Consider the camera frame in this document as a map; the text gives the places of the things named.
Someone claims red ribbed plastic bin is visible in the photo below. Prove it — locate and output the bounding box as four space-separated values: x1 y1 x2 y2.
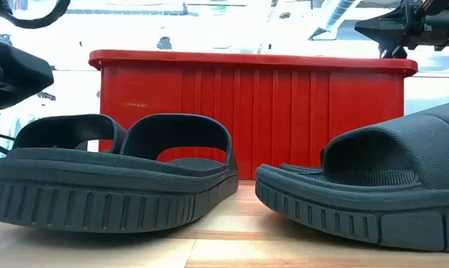
88 48 419 181

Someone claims silver ceiling air duct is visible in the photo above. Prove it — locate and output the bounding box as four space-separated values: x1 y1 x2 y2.
308 0 359 41

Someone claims dark grey slide, wide textured strap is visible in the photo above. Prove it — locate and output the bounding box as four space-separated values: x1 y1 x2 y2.
255 98 449 253

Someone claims hanging ceiling lamp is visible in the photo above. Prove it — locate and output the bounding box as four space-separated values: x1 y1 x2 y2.
156 36 173 51

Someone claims dark grey slide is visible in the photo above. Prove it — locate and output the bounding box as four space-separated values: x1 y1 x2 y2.
0 113 127 220
0 113 240 235
255 98 449 253

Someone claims black looped gripper cable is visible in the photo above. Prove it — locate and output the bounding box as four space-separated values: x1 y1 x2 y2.
0 0 71 30

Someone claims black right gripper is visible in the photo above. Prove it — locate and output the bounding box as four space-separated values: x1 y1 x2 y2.
354 0 449 60

